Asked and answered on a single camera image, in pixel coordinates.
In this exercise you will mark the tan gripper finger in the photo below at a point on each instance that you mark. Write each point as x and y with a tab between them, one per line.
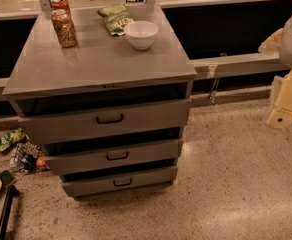
272	44
279	119

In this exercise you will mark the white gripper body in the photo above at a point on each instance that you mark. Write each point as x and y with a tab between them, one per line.
282	91

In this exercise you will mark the grey drawer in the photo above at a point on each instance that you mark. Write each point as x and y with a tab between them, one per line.
114	157
80	125
78	189

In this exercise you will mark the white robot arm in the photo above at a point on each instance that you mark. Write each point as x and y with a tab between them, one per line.
285	52

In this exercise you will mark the grey drawer cabinet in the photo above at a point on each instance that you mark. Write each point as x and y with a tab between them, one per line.
101	71

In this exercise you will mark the grey top drawer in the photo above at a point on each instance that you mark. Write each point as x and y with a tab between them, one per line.
80	125

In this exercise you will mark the grey bottom drawer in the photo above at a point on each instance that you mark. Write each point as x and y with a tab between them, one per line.
78	189

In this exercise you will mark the grey railing beam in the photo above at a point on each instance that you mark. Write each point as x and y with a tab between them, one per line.
228	66

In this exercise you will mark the white bowl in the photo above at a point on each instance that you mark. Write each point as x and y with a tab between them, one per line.
141	34

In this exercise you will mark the green chip bag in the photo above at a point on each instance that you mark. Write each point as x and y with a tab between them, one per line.
116	17

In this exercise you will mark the gold soda can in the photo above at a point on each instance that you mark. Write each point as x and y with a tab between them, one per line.
64	28

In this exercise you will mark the red soda can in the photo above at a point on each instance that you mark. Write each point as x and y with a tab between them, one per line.
61	4

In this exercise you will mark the orange fruit in basket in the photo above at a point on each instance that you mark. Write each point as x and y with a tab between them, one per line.
41	164

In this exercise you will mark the blue can in basket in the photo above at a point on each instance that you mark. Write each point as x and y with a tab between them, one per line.
28	162

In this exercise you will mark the black stand leg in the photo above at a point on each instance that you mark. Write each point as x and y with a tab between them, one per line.
11	193

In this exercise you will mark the green snack bag on floor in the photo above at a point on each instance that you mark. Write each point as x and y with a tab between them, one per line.
11	138

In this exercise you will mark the green sponge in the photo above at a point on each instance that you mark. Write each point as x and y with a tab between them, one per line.
7	178

